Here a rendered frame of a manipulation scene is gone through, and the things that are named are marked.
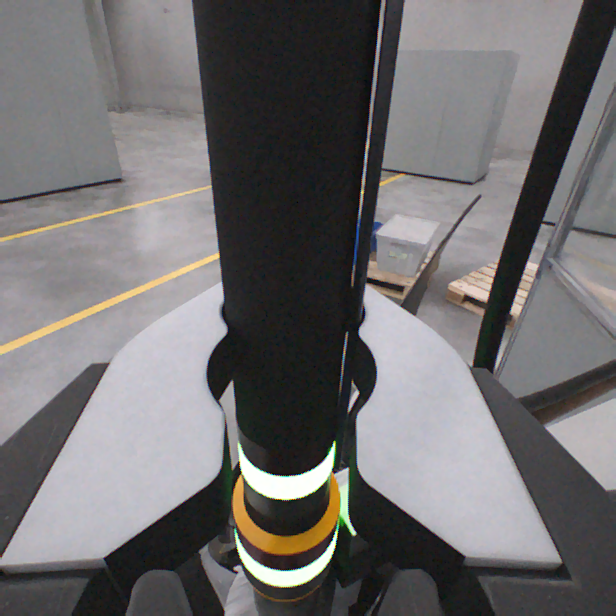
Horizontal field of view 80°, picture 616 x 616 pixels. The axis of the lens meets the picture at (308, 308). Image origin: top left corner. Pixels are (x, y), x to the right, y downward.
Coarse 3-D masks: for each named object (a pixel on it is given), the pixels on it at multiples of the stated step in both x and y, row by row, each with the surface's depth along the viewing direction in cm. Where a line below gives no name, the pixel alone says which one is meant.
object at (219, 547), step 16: (240, 464) 36; (224, 528) 32; (208, 544) 30; (224, 544) 29; (224, 560) 27; (368, 576) 30; (368, 592) 29; (384, 592) 28; (352, 608) 29; (368, 608) 28
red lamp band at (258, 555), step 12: (336, 528) 14; (240, 540) 14; (324, 540) 13; (252, 552) 14; (264, 552) 13; (312, 552) 13; (324, 552) 14; (264, 564) 14; (276, 564) 13; (288, 564) 13; (300, 564) 13
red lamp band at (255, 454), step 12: (336, 420) 12; (240, 432) 11; (240, 444) 12; (252, 444) 11; (324, 444) 11; (252, 456) 11; (264, 456) 11; (276, 456) 11; (288, 456) 11; (300, 456) 11; (312, 456) 11; (324, 456) 12; (264, 468) 11; (276, 468) 11; (288, 468) 11; (300, 468) 11; (312, 468) 11
